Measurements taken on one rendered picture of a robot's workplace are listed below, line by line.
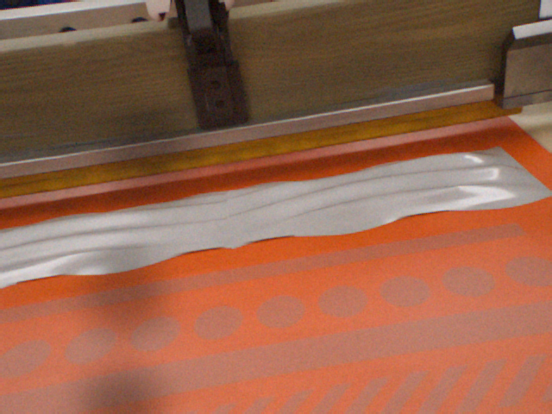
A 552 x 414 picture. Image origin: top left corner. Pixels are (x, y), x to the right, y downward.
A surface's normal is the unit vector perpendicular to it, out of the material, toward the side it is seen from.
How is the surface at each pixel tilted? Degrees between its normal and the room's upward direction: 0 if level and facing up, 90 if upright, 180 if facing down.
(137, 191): 0
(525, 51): 90
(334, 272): 0
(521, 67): 90
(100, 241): 32
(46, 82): 90
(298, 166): 0
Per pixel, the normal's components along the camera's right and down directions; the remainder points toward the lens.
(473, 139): -0.14, -0.87
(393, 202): -0.07, -0.47
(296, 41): 0.09, 0.48
